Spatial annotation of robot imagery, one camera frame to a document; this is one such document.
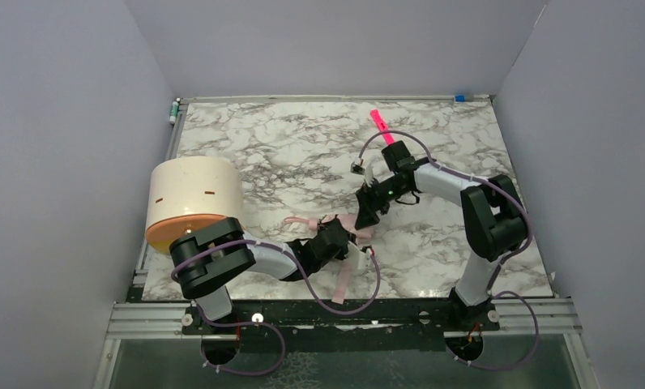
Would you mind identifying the pink folding umbrella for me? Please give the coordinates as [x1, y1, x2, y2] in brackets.
[284, 214, 373, 304]

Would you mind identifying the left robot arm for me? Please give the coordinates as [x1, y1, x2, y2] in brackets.
[169, 216, 368, 321]

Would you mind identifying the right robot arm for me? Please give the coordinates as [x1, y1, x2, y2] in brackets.
[351, 141, 532, 319]

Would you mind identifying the cream cylindrical umbrella bin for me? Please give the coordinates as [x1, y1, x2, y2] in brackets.
[144, 156, 244, 254]

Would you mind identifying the pink highlighter marker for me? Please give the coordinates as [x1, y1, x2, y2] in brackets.
[369, 109, 395, 145]

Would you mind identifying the green white marker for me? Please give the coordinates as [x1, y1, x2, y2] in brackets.
[169, 100, 180, 125]

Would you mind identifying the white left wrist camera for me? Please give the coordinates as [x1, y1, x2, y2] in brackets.
[357, 246, 374, 272]

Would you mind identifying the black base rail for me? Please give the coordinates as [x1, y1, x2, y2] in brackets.
[182, 297, 500, 353]

